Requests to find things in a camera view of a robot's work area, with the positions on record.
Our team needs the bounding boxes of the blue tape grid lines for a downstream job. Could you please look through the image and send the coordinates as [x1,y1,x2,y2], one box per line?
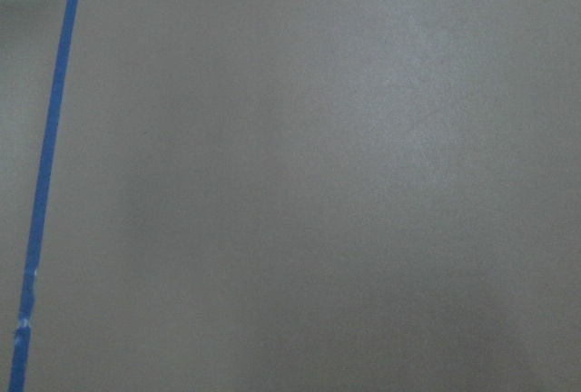
[7,0,79,392]

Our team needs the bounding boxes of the brown paper table cover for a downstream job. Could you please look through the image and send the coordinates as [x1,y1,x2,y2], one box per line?
[25,0,580,391]

